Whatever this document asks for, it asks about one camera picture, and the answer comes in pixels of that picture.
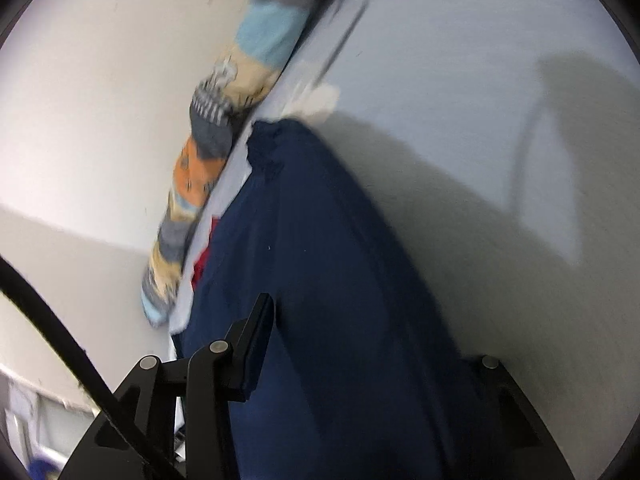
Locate navy blue work jacket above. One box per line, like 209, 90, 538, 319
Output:
176, 120, 480, 479

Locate light blue cloud bedsheet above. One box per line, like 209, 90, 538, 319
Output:
186, 0, 639, 479

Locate patchwork long pillow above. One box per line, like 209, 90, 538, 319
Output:
141, 0, 318, 326

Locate black cable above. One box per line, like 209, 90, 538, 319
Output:
0, 253, 166, 480

